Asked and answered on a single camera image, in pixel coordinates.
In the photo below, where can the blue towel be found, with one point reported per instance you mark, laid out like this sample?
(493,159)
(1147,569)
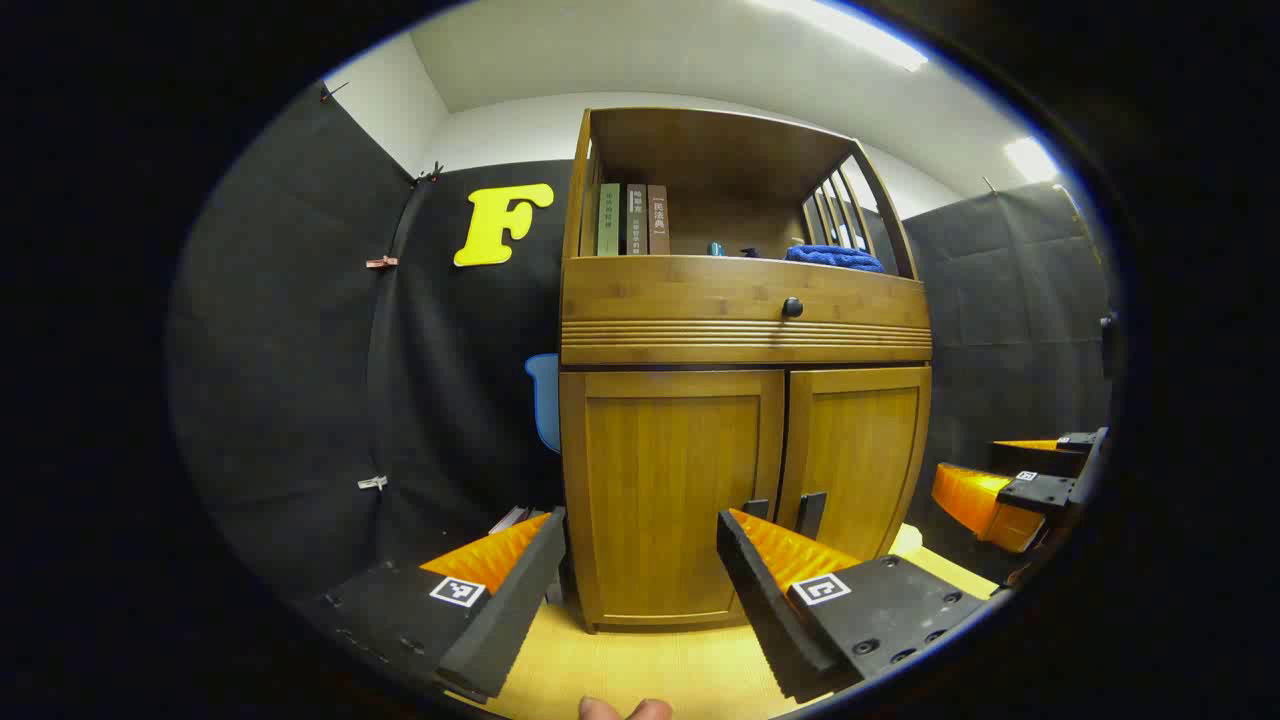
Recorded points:
(835,258)

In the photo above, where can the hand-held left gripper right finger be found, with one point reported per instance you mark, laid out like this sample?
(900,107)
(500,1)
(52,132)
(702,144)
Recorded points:
(760,600)

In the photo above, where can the dark grey book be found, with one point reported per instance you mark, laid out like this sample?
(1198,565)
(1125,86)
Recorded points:
(636,220)

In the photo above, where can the wooden cabinet door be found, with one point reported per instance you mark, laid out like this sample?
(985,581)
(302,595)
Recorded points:
(860,450)
(650,480)

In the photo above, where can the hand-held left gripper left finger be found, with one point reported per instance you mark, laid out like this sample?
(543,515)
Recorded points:
(510,610)

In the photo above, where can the wooden cabinet drawer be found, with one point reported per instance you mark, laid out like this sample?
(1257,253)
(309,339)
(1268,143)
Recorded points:
(680,290)

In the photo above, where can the white book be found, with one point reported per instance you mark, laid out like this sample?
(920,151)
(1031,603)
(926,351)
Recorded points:
(508,520)

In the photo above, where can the wooden double-door shoe cabinet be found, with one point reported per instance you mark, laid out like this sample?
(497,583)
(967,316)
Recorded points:
(700,150)

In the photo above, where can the brown book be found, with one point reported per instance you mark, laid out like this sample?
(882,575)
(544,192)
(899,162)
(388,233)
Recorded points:
(658,220)

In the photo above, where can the black drawer knob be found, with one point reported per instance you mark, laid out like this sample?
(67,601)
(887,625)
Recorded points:
(792,307)

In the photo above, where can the black backdrop cloth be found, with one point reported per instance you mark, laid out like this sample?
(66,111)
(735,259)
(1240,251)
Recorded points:
(300,350)

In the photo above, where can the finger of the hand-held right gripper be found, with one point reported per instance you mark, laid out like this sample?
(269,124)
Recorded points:
(1040,490)
(1040,458)

